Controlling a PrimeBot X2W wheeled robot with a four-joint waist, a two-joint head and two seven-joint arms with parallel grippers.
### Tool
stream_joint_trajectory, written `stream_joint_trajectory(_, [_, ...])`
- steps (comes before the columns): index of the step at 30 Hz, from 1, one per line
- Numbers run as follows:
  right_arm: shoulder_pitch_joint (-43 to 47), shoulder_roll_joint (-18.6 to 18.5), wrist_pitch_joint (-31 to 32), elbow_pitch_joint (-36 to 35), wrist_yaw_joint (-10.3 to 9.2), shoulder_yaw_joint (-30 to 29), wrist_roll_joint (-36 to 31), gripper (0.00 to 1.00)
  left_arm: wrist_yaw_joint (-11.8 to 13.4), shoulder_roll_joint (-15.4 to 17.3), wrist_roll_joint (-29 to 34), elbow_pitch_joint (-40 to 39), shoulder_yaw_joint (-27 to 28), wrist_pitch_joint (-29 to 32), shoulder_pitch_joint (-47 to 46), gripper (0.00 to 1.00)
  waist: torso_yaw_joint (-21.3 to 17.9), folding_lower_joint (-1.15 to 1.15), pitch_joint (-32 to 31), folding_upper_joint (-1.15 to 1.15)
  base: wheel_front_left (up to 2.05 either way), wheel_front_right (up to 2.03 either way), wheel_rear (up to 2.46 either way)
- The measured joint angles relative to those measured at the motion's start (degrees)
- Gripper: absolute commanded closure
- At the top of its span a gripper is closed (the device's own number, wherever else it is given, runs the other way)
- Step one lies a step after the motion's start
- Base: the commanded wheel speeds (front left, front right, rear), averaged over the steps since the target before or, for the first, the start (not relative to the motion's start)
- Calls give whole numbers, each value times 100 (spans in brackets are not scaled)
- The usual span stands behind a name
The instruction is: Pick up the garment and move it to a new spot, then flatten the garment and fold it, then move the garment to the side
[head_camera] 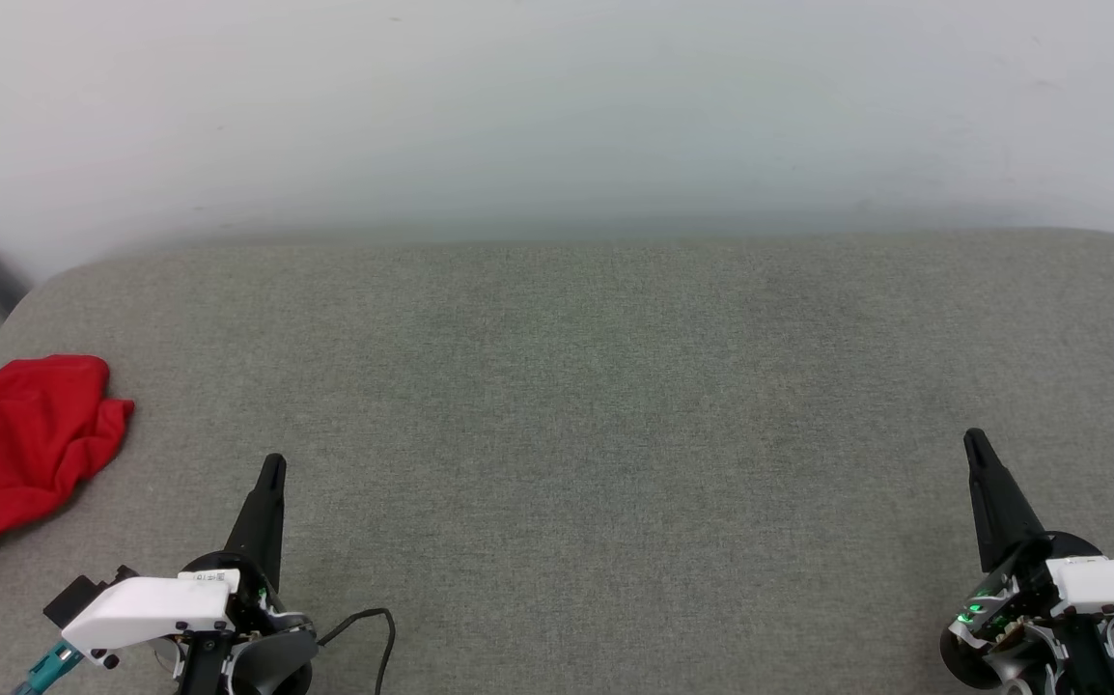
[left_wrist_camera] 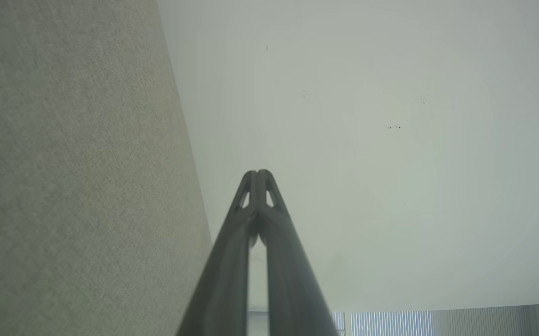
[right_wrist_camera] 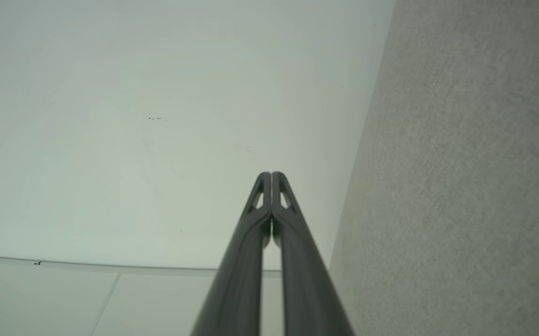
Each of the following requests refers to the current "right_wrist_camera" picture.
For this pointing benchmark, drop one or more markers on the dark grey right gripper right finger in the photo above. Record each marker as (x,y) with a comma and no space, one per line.
(309,289)

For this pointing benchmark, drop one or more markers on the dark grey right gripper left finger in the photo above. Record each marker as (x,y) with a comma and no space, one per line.
(237,280)

